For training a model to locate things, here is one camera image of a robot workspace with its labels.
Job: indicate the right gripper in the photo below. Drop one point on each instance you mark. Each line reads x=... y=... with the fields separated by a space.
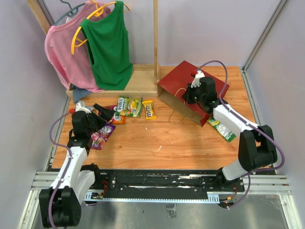
x=187 y=95

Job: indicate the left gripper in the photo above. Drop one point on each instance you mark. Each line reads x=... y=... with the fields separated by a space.
x=106 y=114

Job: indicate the orange Fox's fruits candy bag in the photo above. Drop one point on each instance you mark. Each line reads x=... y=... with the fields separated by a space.
x=115 y=118

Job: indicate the green Fox's spring tea bag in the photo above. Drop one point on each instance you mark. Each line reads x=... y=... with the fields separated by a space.
x=130 y=107

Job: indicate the purple snack pack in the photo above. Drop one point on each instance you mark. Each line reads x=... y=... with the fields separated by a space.
x=100 y=137

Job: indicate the red paper bag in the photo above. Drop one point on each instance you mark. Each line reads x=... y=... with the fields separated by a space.
x=171 y=89

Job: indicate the yellow M&M's bag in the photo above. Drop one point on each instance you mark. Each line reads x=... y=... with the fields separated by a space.
x=149 y=109

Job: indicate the green candy bag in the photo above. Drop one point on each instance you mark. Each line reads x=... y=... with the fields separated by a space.
x=225 y=132

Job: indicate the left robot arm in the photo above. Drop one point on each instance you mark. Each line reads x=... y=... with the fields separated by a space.
x=60 y=204

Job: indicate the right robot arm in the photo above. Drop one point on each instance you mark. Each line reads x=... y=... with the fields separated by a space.
x=256 y=143

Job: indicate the wooden clothes rack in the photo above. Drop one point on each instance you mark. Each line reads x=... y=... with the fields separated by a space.
x=144 y=78

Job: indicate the yellow hanger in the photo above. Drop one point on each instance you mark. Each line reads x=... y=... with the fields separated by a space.
x=81 y=33

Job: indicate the pink shirt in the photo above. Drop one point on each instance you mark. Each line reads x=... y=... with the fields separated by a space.
x=71 y=68

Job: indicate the green tank top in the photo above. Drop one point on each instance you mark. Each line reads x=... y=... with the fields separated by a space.
x=111 y=74

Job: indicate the teal hanger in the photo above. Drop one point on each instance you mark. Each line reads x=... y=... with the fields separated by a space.
x=70 y=13

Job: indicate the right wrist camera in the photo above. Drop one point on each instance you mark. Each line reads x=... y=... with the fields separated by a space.
x=197 y=75

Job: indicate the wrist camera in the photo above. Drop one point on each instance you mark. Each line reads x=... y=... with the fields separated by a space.
x=80 y=106
x=197 y=75

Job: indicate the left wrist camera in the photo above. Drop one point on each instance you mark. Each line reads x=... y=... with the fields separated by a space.
x=80 y=106

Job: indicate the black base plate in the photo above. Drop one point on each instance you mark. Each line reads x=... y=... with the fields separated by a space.
x=168 y=184

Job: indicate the aluminium rail frame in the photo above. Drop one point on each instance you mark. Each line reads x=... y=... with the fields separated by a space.
x=274 y=76

